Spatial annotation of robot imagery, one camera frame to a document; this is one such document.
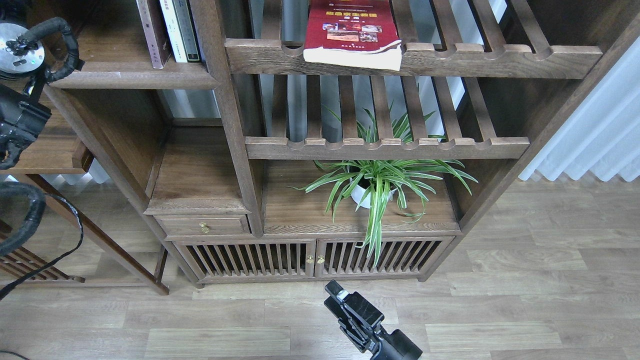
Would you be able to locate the dark wooden bookshelf cabinet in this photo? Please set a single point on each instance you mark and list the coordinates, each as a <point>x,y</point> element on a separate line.
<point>226,142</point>

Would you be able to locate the white plant pot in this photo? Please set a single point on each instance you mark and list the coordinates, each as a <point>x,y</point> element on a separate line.
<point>372,195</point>

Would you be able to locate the maroon book white characters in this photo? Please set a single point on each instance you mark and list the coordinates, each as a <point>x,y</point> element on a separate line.
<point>155,32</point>

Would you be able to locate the dark green upright book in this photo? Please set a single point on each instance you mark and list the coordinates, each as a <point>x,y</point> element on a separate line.
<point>187,30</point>

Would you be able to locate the brass drawer knob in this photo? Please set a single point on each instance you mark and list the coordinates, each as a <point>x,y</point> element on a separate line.
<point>204,227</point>

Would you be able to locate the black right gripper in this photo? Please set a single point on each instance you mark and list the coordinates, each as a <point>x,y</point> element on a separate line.
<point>361,323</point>

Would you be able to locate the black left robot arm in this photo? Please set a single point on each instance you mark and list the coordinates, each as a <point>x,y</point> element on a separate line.
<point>23,117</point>

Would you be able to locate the green spider plant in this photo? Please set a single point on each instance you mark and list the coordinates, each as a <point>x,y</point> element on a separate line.
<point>403,174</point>

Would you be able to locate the wooden side table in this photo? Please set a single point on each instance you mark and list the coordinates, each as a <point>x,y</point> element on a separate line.
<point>58,150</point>

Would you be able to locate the white upright book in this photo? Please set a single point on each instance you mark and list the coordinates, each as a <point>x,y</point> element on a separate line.
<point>173,30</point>

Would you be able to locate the white curtain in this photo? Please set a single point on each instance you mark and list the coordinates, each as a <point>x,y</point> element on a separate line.
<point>602,136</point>

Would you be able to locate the red book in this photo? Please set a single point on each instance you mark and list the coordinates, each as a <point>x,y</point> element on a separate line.
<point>353,33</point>

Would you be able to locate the brass cabinet door knobs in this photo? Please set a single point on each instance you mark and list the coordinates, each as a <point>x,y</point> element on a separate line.
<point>311,259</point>

